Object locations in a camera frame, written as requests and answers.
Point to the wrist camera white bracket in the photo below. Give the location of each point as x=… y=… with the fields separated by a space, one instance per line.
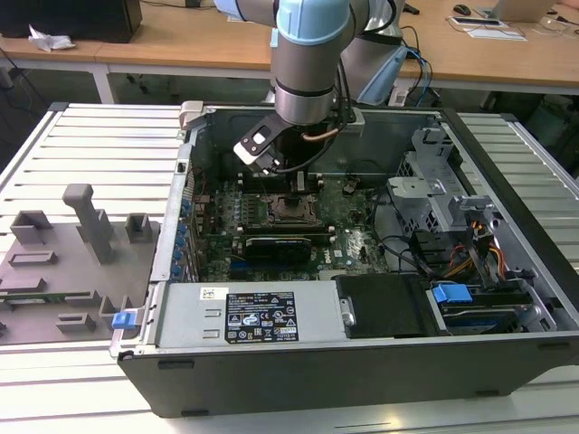
x=258 y=140

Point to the grey parts rack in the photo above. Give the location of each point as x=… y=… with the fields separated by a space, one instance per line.
x=113 y=280

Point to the green motherboard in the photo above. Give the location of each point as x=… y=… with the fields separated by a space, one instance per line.
x=348 y=226

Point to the green RAM stick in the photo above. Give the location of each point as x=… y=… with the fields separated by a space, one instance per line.
x=68 y=296

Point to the black grey PC case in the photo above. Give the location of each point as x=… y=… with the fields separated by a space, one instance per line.
x=316 y=375

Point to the black computer box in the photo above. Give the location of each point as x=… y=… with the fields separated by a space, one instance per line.
x=68 y=18

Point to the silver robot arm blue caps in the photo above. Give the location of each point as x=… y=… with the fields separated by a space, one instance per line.
x=307 y=68

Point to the black computer mouse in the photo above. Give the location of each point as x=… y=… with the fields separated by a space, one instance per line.
x=462 y=8

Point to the white crumpled paper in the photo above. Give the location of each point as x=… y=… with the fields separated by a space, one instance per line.
x=50 y=40

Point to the grey power supply unit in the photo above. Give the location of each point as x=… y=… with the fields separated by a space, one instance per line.
x=185 y=316

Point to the white paper sheet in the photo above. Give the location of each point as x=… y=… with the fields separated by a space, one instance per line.
x=497 y=34

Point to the white flat device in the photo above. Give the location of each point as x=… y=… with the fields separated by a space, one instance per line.
x=475 y=21

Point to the metal drive cage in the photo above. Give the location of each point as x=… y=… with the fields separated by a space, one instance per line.
x=409 y=199

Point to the silver finned chipset heatsink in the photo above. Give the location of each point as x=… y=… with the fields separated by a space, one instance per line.
x=357 y=244

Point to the silver laptop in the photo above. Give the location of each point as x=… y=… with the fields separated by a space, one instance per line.
x=520 y=11

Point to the hard disk drive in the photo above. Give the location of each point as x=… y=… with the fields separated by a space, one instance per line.
x=479 y=323

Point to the black graphics card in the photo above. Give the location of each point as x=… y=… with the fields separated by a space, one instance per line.
x=276 y=251

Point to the blue case latch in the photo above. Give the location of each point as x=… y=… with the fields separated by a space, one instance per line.
x=122 y=320

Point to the wooden desk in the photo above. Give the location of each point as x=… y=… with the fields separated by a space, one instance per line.
x=45 y=56
x=181 y=40

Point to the CPU socket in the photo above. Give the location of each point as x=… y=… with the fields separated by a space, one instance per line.
x=285 y=212

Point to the black drive bay cover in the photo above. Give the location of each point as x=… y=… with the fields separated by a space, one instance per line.
x=384 y=307

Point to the blue disk carrier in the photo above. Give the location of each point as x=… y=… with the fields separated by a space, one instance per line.
x=450 y=296

